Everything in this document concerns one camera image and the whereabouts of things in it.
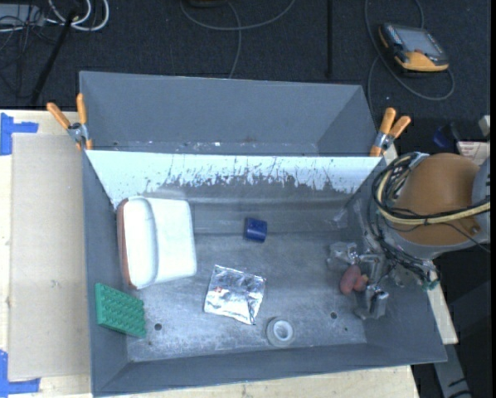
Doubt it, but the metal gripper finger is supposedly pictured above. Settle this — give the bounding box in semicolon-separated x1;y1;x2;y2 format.
326;241;361;271
354;284;391;321

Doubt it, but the pink and orange toy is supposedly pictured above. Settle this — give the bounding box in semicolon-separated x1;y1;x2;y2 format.
339;263;370;296

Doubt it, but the small blue cube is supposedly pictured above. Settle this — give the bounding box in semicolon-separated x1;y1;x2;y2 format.
242;216;269;244

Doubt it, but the clear tape roll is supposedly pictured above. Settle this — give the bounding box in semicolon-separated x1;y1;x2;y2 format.
265;316;297;347

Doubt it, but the silver foil packet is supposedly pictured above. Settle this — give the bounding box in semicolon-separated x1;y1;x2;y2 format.
203;264;267;326

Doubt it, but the grey metal bin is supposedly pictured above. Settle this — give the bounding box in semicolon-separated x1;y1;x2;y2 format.
78;70;449;397

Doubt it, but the white box with orange edge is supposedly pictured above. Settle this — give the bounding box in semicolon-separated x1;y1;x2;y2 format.
115;196;199;291

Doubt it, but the green studded plate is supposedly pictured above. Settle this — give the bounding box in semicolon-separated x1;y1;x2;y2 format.
94;282;148;340

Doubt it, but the pale wood flat board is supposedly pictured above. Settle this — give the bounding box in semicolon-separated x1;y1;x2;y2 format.
7;133;93;383

